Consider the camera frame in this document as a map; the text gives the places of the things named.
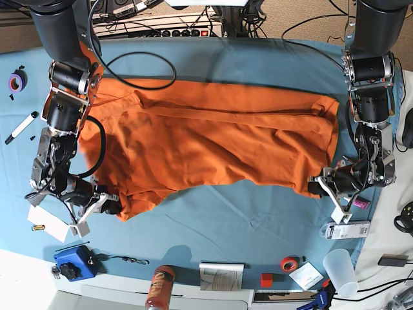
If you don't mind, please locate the orange t-shirt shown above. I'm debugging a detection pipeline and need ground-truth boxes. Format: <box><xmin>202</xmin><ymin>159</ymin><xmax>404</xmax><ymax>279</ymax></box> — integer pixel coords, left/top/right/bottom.
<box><xmin>77</xmin><ymin>41</ymin><xmax>339</xmax><ymax>223</ymax></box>

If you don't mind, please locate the white paper card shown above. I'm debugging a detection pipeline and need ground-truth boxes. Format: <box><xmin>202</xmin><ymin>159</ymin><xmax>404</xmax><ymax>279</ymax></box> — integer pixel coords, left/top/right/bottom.
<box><xmin>27</xmin><ymin>205</ymin><xmax>69</xmax><ymax>243</ymax></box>

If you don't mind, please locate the purple tape roll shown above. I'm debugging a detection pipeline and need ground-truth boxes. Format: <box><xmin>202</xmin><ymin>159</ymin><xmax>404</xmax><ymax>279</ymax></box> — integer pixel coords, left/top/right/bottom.
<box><xmin>8</xmin><ymin>69</ymin><xmax>27</xmax><ymax>94</ymax></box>

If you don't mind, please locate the small red cube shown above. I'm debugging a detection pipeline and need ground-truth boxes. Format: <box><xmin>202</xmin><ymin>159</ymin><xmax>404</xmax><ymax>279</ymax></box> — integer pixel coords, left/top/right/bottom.
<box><xmin>260</xmin><ymin>273</ymin><xmax>274</xmax><ymax>288</ymax></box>

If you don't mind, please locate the small yellow battery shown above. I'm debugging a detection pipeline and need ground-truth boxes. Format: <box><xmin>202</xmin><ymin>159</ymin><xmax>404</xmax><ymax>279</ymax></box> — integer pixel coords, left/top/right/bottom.
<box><xmin>32</xmin><ymin>225</ymin><xmax>45</xmax><ymax>231</ymax></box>

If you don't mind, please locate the white square card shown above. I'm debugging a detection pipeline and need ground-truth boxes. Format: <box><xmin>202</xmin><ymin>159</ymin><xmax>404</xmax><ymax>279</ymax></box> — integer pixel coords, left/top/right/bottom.
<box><xmin>289</xmin><ymin>262</ymin><xmax>323</xmax><ymax>291</ymax></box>

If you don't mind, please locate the blue clamp box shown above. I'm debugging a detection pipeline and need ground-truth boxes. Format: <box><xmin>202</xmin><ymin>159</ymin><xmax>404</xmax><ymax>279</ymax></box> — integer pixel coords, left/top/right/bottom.
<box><xmin>54</xmin><ymin>245</ymin><xmax>98</xmax><ymax>282</ymax></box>

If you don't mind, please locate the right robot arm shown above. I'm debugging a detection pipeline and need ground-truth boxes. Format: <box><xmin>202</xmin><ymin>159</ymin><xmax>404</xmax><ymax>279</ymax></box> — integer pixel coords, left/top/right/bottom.
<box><xmin>25</xmin><ymin>1</ymin><xmax>121</xmax><ymax>238</ymax></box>

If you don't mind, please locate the orange drink bottle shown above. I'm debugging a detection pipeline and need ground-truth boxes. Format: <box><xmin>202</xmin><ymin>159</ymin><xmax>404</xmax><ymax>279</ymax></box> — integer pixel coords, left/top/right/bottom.
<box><xmin>145</xmin><ymin>265</ymin><xmax>176</xmax><ymax>310</ymax></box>

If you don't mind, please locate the blue spring clamp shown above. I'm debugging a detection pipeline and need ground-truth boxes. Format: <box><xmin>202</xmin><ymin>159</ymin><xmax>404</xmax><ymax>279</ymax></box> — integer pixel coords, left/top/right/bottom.
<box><xmin>297</xmin><ymin>278</ymin><xmax>336</xmax><ymax>310</ymax></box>

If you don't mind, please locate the grey notebook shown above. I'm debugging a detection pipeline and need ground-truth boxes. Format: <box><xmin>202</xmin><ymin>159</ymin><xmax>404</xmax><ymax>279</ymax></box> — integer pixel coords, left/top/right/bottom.
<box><xmin>199</xmin><ymin>262</ymin><xmax>245</xmax><ymax>291</ymax></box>

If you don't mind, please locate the purple glue tube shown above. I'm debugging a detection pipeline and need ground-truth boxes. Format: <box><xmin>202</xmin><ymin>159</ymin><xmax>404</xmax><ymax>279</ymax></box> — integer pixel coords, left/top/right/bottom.
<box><xmin>353</xmin><ymin>198</ymin><xmax>370</xmax><ymax>210</ymax></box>

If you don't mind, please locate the silver carabiner with strap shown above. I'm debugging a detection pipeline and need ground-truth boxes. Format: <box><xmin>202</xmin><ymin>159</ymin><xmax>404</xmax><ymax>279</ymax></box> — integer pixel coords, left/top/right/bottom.
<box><xmin>96</xmin><ymin>254</ymin><xmax>150</xmax><ymax>265</ymax></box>

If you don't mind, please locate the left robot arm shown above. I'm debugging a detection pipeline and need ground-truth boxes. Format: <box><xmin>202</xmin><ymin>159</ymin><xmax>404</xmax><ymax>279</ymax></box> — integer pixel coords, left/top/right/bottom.
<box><xmin>308</xmin><ymin>1</ymin><xmax>412</xmax><ymax>224</ymax></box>

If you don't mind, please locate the plastic blister pack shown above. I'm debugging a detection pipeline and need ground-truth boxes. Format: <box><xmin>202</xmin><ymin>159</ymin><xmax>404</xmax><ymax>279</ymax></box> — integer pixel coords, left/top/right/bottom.
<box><xmin>319</xmin><ymin>221</ymin><xmax>370</xmax><ymax>240</ymax></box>

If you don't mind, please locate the grey remote control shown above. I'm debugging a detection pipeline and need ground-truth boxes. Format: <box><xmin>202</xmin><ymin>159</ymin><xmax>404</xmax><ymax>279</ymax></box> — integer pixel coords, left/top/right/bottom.
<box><xmin>25</xmin><ymin>192</ymin><xmax>45</xmax><ymax>207</ymax></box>

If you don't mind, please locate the power strip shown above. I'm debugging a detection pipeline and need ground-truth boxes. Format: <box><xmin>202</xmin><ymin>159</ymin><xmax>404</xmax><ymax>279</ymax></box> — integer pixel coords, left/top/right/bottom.
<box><xmin>147</xmin><ymin>28</ymin><xmax>221</xmax><ymax>37</ymax></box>

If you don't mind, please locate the blue-grey table cloth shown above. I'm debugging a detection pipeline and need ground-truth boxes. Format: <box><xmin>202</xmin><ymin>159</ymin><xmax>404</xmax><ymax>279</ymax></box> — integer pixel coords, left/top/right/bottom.
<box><xmin>0</xmin><ymin>37</ymin><xmax>405</xmax><ymax>288</ymax></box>

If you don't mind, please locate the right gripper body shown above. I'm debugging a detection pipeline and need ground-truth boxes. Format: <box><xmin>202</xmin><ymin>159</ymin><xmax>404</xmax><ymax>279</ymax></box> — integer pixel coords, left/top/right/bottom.
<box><xmin>48</xmin><ymin>176</ymin><xmax>103</xmax><ymax>213</ymax></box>

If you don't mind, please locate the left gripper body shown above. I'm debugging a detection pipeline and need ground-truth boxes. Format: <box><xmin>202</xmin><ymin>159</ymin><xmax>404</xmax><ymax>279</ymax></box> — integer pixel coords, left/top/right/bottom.
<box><xmin>322</xmin><ymin>165</ymin><xmax>363</xmax><ymax>194</ymax></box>

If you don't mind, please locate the black computer mouse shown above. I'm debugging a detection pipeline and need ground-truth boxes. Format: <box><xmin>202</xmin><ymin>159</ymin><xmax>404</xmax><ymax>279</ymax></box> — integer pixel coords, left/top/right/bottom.
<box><xmin>401</xmin><ymin>108</ymin><xmax>413</xmax><ymax>149</ymax></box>

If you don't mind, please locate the red tape roll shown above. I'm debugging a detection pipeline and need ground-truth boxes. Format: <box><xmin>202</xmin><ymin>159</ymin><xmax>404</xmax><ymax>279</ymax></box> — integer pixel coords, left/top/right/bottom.
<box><xmin>280</xmin><ymin>256</ymin><xmax>300</xmax><ymax>273</ymax></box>

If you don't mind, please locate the black power adapter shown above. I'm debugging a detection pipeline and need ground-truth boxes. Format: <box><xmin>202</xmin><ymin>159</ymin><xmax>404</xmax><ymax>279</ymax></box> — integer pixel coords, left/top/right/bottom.
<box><xmin>378</xmin><ymin>254</ymin><xmax>408</xmax><ymax>267</ymax></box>

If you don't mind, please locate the black and white marker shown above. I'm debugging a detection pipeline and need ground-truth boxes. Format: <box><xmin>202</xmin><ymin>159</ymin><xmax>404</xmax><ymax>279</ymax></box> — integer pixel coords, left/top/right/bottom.
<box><xmin>5</xmin><ymin>111</ymin><xmax>39</xmax><ymax>145</ymax></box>

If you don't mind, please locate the translucent plastic cup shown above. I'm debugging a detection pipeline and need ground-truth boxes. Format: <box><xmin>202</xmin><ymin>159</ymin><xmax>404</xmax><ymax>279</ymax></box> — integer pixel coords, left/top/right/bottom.
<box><xmin>323</xmin><ymin>249</ymin><xmax>359</xmax><ymax>298</ymax></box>

